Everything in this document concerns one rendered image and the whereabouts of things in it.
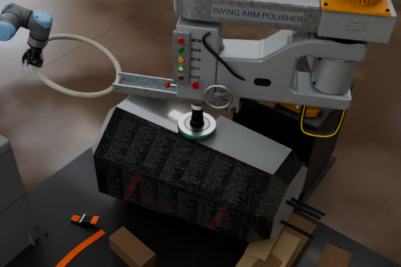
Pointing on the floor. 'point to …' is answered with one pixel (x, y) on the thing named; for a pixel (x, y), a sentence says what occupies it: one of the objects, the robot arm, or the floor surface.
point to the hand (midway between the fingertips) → (30, 70)
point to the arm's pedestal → (13, 208)
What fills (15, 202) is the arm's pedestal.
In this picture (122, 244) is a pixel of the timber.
